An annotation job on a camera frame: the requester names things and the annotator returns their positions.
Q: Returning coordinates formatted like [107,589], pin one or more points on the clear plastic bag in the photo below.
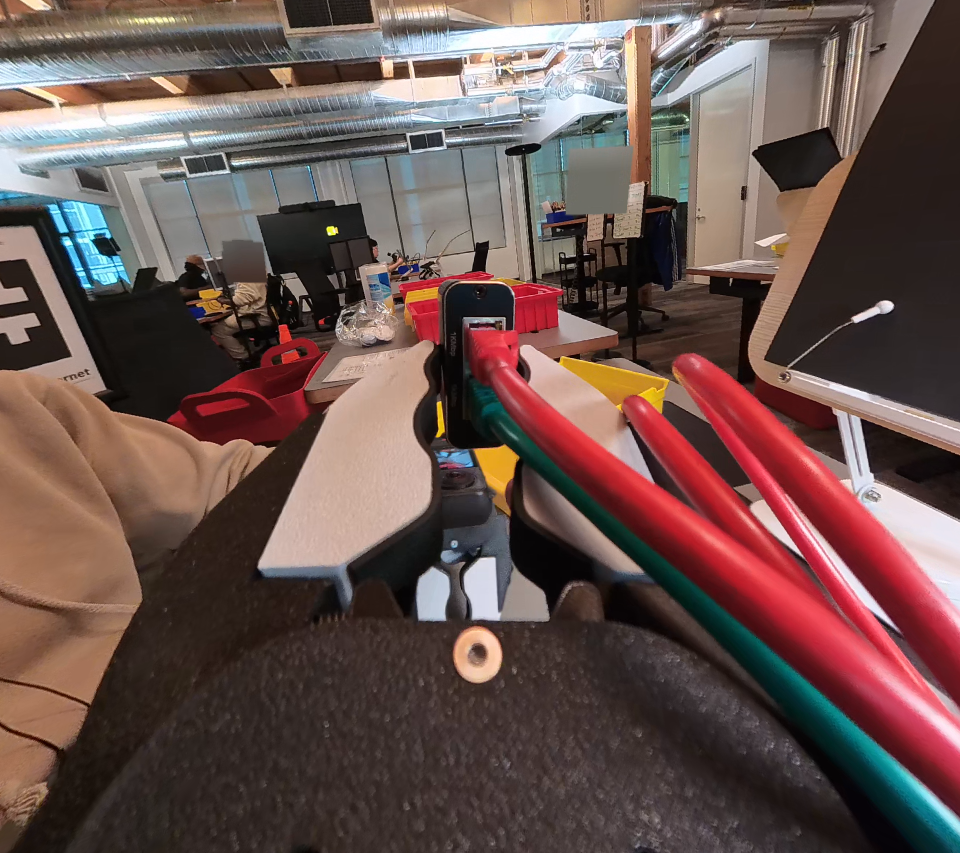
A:
[367,324]

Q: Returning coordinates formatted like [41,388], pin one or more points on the small air vent grille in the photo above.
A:
[205,165]
[427,141]

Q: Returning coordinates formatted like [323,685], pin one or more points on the grey table with wooden edge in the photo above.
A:
[577,335]

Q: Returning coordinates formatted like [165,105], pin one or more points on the black framed marker sign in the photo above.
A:
[75,245]

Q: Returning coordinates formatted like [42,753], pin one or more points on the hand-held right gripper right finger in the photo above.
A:
[574,392]

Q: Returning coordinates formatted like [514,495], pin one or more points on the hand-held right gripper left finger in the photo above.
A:
[352,478]

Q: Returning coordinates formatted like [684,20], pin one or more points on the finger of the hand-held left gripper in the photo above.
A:
[487,590]
[433,594]

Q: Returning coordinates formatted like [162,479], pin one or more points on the black ethernet adapter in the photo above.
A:
[480,294]

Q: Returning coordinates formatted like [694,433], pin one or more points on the black floor lamp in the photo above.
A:
[525,150]

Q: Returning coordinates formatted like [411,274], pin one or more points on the red storage box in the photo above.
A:
[795,407]

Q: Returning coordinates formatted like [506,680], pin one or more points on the large air vent grille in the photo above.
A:
[326,5]

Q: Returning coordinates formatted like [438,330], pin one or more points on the dark hanging jacket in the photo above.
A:
[661,245]

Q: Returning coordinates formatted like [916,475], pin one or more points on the wooden desk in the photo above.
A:
[731,270]

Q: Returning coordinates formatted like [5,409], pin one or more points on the wipes canister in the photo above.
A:
[375,287]

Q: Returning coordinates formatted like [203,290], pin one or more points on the black board with wooden edge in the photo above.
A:
[885,268]
[795,155]

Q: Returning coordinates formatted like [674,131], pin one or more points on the white paper sheet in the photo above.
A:
[360,367]

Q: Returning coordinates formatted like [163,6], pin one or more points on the wooden post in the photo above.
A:
[639,88]

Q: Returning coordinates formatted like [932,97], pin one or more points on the yellow ribbed bin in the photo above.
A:
[418,296]

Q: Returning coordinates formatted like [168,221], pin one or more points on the black television screen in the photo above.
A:
[300,238]

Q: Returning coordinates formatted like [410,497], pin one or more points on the white board stand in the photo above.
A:
[853,452]

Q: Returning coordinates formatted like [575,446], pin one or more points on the white door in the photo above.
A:
[720,178]

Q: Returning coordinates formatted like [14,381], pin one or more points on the long red ribbed bin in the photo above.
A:
[540,309]

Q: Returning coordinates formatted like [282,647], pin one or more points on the yellow plastic bin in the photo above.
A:
[615,380]

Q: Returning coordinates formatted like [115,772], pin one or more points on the large silver air duct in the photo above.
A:
[150,47]

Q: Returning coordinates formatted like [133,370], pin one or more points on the person's left forearm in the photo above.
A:
[112,478]

